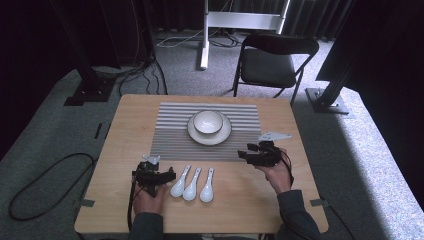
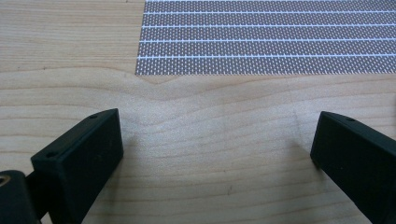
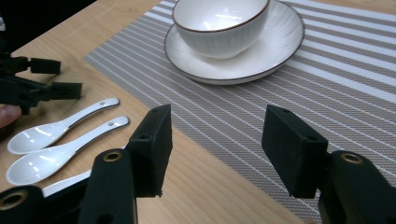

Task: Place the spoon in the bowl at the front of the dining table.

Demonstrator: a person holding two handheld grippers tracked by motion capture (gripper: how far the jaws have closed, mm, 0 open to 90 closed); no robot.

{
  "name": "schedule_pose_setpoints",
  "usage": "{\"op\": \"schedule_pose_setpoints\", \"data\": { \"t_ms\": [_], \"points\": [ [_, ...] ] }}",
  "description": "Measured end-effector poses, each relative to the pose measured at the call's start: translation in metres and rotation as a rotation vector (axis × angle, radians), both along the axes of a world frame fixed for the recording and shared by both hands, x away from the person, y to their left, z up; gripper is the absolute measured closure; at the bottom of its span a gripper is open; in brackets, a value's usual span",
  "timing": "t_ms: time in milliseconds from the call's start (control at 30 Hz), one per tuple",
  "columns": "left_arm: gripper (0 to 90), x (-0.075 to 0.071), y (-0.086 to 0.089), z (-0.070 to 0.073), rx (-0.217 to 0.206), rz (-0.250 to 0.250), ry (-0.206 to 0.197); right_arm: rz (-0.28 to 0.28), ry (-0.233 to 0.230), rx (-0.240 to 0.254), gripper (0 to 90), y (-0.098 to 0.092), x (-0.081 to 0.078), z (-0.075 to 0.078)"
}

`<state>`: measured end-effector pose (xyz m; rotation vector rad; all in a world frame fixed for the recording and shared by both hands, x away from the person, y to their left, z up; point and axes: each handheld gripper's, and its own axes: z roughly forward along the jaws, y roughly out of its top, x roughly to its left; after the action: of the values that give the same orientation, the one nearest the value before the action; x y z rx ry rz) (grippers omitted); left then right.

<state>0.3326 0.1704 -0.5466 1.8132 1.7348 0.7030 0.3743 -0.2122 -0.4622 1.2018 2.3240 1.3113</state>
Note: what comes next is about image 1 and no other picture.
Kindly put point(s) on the white ceramic spoon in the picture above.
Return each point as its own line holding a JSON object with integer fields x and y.
{"x": 177, "y": 190}
{"x": 190, "y": 194}
{"x": 206, "y": 195}

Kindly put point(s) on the person's right hand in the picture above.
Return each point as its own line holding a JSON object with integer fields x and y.
{"x": 281, "y": 178}

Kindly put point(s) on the black folding chair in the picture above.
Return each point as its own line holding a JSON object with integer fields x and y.
{"x": 268, "y": 68}

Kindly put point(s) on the person's left hand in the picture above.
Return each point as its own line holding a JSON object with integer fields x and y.
{"x": 148, "y": 204}

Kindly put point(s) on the white ceramic plate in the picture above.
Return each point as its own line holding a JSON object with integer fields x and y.
{"x": 210, "y": 139}

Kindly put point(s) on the grey tape piece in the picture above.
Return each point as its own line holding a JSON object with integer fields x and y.
{"x": 319, "y": 202}
{"x": 87, "y": 202}

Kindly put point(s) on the black floor tape strip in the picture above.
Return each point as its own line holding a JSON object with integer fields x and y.
{"x": 98, "y": 130}

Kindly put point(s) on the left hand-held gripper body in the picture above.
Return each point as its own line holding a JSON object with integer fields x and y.
{"x": 148, "y": 176}

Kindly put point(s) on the black metal stand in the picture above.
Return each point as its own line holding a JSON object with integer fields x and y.
{"x": 90, "y": 88}
{"x": 328, "y": 100}

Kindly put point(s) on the white metal stand frame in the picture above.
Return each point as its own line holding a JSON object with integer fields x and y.
{"x": 245, "y": 20}

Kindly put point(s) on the grey striped placemat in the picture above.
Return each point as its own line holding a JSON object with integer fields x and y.
{"x": 173, "y": 140}

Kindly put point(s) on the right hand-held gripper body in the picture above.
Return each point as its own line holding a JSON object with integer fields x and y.
{"x": 266, "y": 156}

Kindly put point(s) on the white ceramic bowl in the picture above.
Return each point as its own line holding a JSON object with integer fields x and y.
{"x": 208, "y": 122}

